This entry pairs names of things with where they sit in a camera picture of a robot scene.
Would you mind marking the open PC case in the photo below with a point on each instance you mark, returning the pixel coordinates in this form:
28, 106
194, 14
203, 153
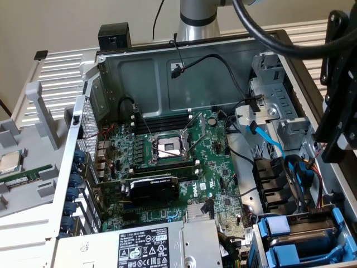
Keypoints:
145, 83

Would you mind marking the black box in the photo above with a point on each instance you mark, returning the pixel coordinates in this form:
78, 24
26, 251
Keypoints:
114, 35

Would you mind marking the hard drive in blue caddy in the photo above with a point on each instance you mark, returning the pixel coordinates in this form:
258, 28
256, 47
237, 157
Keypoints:
260, 262

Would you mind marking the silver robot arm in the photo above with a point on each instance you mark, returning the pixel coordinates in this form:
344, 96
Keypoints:
206, 30

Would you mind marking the green motherboard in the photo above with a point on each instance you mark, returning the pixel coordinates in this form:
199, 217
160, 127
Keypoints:
125, 139

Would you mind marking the grey parts rack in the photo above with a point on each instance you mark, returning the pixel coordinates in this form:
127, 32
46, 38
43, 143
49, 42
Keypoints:
46, 123

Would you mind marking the metal locking lever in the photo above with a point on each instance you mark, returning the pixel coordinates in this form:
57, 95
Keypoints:
145, 125
196, 145

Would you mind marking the black graphics card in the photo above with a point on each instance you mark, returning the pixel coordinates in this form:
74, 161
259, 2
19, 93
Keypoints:
156, 192

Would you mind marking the CPU socket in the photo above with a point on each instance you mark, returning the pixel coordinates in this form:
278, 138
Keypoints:
167, 145

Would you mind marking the coin cell battery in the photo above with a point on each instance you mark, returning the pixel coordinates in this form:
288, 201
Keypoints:
213, 121

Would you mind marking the silver CPU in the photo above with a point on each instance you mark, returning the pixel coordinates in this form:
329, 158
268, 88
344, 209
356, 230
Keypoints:
9, 162

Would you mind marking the blue slot retainer clip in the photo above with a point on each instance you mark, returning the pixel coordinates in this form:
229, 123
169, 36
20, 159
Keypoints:
70, 208
67, 223
73, 194
79, 155
75, 180

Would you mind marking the black RAM slot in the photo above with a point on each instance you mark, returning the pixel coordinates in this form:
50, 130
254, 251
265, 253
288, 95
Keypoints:
161, 119
167, 166
184, 174
161, 126

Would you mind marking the empty blue disk carrier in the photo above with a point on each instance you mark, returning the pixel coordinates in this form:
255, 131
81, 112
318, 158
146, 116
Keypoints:
283, 252

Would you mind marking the green RAM stick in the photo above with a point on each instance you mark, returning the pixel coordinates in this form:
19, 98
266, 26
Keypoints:
39, 171

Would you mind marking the metal socket cover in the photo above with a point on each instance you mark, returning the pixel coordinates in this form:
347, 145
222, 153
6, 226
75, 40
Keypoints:
186, 138

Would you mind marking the grey power supply unit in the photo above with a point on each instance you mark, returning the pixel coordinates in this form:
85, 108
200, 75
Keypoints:
92, 251

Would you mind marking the silver metal drive cage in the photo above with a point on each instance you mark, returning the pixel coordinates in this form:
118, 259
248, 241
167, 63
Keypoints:
281, 92

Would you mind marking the silver heat sink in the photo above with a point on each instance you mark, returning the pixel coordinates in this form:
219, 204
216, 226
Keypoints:
193, 212

